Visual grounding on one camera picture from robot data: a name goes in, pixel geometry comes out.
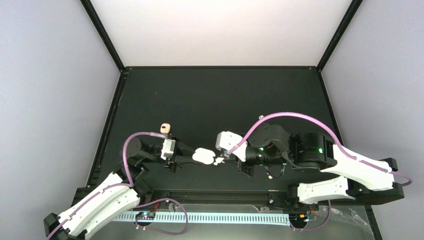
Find white earbuds charging case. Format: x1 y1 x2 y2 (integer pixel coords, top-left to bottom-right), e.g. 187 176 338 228
192 148 216 165

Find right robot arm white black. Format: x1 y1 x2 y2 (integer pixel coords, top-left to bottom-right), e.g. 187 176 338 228
215 123 405 210

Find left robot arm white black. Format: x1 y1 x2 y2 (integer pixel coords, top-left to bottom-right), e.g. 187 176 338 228
43 131 195 240

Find beige small earbuds case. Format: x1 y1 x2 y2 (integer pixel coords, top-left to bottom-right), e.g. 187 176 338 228
160 123 171 135

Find left circuit board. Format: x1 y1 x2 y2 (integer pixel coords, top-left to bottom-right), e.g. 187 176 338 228
135 211 156 221

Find circuit board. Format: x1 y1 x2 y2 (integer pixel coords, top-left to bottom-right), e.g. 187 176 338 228
289 214 317 223
135 211 156 221

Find right circuit board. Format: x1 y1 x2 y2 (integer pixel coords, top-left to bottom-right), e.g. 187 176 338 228
289 214 317 223

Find clear plastic sheet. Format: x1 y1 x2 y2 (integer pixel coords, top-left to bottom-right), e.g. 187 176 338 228
251 204 374 240

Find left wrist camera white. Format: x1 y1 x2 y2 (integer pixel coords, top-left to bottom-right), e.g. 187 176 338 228
160 139 176 161

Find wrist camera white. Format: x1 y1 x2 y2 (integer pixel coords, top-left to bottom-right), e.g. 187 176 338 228
215 131 248 162
160 139 176 161

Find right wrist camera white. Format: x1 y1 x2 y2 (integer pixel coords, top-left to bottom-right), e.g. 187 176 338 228
215 131 248 162

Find black front aluminium rail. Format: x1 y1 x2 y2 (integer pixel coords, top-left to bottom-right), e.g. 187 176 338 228
140 189 309 213

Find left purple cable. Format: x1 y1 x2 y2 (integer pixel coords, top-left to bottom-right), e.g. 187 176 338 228
46 131 168 240

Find purple cable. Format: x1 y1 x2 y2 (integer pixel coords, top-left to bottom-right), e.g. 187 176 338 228
46 131 168 240
223 112 414 232

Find light blue slotted cable duct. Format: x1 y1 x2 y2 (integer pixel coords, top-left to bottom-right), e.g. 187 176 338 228
114 211 290 226

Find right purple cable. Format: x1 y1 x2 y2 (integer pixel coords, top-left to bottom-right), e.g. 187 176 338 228
223 112 414 232

